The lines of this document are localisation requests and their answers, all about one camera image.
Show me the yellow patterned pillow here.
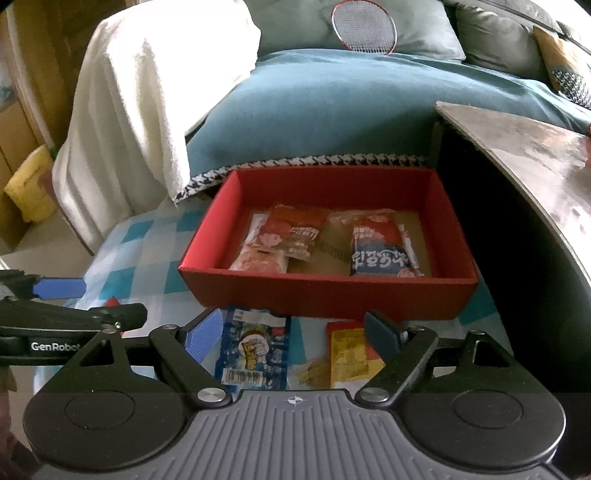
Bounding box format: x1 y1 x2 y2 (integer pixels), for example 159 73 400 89
532 25 591 110

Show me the large grey-green cushion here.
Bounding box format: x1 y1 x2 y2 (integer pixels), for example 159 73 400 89
247 0 466 62

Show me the yellow bag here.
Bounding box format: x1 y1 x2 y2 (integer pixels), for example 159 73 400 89
4 144 60 224

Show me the red badminton racket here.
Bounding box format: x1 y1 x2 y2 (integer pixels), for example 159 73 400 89
331 0 399 56

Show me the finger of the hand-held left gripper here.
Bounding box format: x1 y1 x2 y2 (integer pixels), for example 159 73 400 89
0 302 148 334
0 270 87 302

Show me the blue and red snack packet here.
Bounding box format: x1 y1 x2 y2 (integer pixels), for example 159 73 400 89
325 209 426 280

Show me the dark coffee table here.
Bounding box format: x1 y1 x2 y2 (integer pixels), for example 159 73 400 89
433 100 591 393

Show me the yellow and red snack packet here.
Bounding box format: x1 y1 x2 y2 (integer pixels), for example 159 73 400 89
325 320 387 389

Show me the red cartoon snack packet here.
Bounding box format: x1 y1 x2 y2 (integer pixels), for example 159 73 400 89
256 204 328 263

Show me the white towel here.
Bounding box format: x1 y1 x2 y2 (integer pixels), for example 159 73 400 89
52 0 262 246

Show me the teal blanket with houndstooth trim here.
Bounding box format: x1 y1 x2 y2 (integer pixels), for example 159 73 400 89
174 47 591 205

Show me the grey-green sofa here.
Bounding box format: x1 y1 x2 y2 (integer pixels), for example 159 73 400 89
443 0 591 51

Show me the red cardboard box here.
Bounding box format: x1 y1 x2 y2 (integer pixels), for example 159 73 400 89
178 167 479 322

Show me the small grey-green cushion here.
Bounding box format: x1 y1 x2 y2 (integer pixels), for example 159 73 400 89
455 2 556 85

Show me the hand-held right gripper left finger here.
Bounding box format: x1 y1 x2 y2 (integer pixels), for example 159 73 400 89
58 309 232 409

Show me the blue cartoon snack packet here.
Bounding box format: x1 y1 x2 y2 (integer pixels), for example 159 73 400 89
213 306 293 389

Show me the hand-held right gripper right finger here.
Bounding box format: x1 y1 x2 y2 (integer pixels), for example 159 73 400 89
355 310 515 409

